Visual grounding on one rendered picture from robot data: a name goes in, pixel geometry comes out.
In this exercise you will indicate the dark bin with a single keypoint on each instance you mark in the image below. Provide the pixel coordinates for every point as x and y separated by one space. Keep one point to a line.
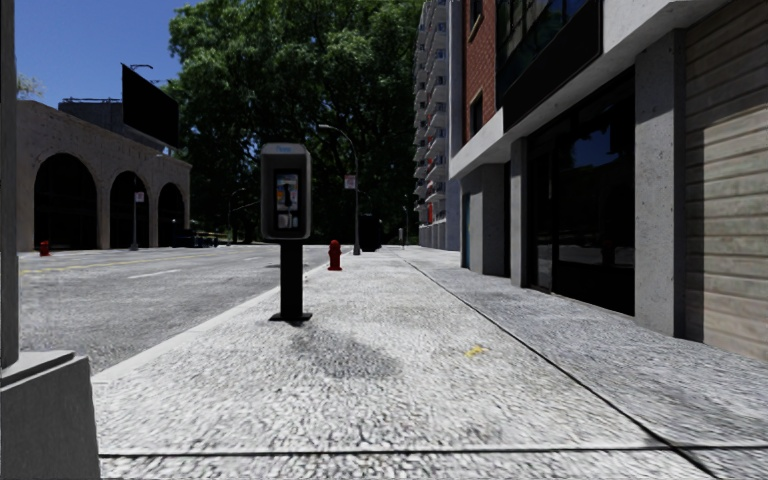
369 233

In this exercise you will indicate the grey street lamp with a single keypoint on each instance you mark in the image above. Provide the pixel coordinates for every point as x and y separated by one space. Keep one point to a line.
356 204

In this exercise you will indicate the red fire hydrant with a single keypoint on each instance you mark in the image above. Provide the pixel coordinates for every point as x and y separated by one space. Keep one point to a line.
335 256
44 248

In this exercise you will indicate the white balcony tower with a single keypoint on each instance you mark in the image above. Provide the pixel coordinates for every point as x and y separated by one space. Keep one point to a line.
433 120

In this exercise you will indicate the trees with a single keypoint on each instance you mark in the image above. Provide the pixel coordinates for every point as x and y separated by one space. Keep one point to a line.
288 102

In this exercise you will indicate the red brick building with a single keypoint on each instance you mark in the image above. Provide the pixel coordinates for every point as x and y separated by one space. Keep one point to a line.
630 150

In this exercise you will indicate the dark billboard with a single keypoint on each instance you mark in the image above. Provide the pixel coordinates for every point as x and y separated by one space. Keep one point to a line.
149 108

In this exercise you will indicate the pale stone arched building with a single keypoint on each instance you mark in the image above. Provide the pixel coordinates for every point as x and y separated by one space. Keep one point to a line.
96 162

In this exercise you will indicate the black phone booth on post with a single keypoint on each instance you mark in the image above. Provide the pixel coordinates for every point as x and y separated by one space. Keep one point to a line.
285 198

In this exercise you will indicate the sign on a post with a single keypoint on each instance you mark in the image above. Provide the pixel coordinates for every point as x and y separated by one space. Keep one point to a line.
135 216

